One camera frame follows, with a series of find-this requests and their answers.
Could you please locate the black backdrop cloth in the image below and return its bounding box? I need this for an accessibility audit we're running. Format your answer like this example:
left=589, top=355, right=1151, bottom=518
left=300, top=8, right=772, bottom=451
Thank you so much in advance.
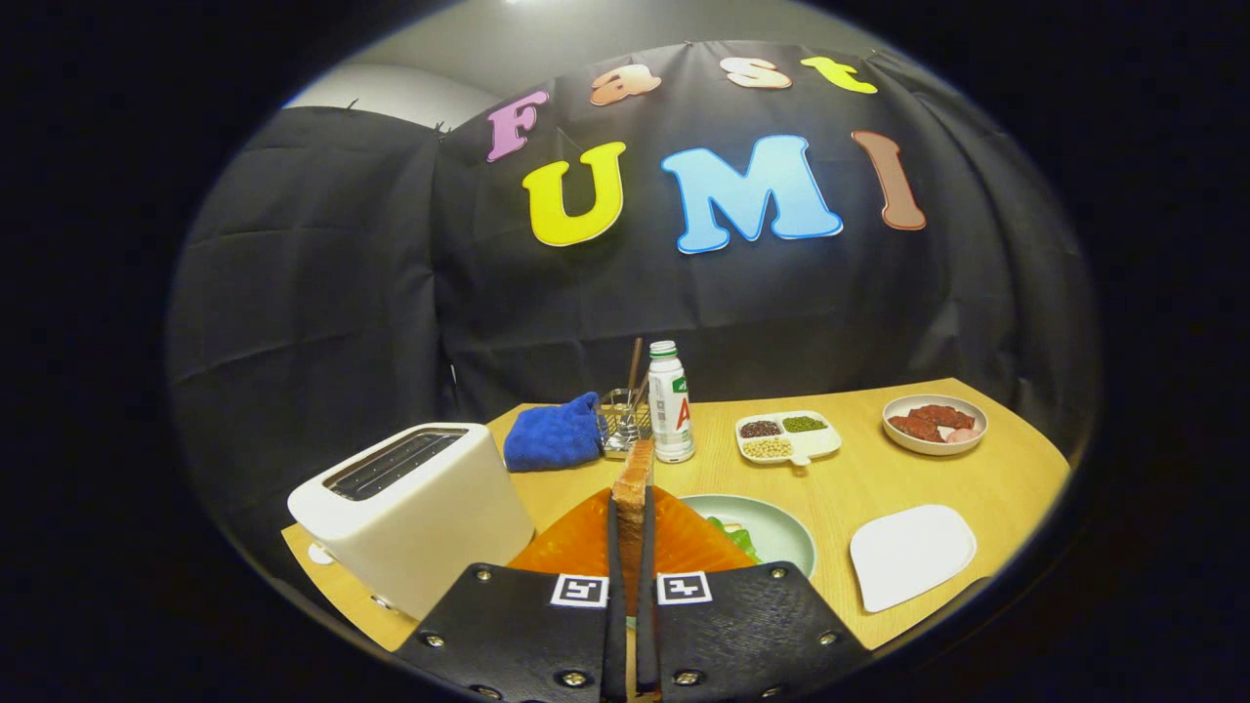
left=164, top=41, right=1100, bottom=587

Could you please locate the white divided dish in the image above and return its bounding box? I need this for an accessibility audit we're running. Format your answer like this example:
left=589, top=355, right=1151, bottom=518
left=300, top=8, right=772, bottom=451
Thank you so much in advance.
left=734, top=410, right=843, bottom=467

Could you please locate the toasted bread slice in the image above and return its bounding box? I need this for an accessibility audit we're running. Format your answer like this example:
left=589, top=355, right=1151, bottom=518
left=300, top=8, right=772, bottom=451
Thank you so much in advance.
left=611, top=438, right=656, bottom=618

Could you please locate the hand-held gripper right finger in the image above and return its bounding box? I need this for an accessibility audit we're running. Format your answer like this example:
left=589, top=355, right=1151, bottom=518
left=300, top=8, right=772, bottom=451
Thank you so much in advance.
left=637, top=485, right=873, bottom=702

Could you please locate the white toaster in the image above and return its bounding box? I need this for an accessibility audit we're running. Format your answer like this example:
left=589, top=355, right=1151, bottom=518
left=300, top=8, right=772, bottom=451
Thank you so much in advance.
left=287, top=422, right=536, bottom=622

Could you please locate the white drink bottle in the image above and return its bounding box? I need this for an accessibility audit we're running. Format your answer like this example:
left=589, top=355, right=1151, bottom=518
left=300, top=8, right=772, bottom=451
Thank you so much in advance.
left=647, top=340, right=696, bottom=465

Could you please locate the green lettuce leaf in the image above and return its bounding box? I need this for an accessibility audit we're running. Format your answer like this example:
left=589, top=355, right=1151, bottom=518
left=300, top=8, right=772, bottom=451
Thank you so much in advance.
left=705, top=517, right=763, bottom=565

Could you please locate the white round meat plate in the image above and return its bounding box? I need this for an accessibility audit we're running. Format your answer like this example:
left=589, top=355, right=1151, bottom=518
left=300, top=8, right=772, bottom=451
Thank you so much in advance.
left=882, top=393, right=989, bottom=457

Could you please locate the metal wire utensil holder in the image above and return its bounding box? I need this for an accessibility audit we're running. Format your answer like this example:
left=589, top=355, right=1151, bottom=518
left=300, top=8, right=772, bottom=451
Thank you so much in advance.
left=598, top=388, right=653, bottom=461

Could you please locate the pale green plate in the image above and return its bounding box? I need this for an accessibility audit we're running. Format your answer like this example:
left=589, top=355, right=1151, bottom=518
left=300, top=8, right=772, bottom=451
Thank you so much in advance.
left=678, top=494, right=817, bottom=579

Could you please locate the blue cloth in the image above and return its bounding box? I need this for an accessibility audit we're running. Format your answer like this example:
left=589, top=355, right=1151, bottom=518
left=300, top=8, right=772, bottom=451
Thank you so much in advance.
left=503, top=392, right=608, bottom=474

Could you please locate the white square plate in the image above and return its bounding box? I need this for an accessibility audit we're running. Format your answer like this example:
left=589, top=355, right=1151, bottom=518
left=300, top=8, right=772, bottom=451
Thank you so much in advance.
left=849, top=504, right=978, bottom=614

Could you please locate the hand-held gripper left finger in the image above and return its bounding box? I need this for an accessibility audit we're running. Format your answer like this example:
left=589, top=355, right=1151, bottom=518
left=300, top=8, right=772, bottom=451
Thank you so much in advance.
left=394, top=488, right=629, bottom=702

